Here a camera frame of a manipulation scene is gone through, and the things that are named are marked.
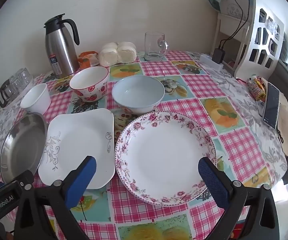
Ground glass cups in black rack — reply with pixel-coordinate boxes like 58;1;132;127
0;67;34;108

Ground orange snack packet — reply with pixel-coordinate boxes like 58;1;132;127
78;51;100;68

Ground white square plate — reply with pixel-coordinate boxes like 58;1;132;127
38;108;116;190

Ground bag of steamed buns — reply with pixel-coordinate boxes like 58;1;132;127
98;41;137;67

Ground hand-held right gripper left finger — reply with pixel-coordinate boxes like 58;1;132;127
13;156;97;240

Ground stainless steel thermos carafe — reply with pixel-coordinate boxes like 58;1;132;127
43;14;80;79

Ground stainless steel plate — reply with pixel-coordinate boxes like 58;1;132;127
0;113;48;184

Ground white decorative sign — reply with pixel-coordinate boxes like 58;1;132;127
220;0;251;20

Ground white cutout shelf rack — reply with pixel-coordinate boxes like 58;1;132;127
210;0;284;79

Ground light blue bowl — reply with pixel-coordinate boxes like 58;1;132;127
112;75;165;114

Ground black charging cable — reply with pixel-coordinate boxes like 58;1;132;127
219;0;251;50

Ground small white cup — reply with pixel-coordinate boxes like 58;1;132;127
20;83;51;115

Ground round floral rim plate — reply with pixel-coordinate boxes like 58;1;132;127
114;111;217;207

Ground pink plaid fruit tablecloth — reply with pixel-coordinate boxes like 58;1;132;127
31;50;277;240

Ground beige cloth pile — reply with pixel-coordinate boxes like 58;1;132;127
276;92;288;157

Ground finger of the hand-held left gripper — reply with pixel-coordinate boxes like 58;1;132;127
10;170;34;189

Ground strawberry print bowl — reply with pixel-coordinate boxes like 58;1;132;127
69;66;109;103

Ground black smartphone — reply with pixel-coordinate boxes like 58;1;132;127
262;82;281;130

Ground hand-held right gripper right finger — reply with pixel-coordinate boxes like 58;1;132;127
198;156;282;240

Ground clear glass mug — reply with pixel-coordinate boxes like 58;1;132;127
144;32;170;62

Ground black charger adapter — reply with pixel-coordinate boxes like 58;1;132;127
212;47;226;64

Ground white power strip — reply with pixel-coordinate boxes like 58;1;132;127
199;54;224;70

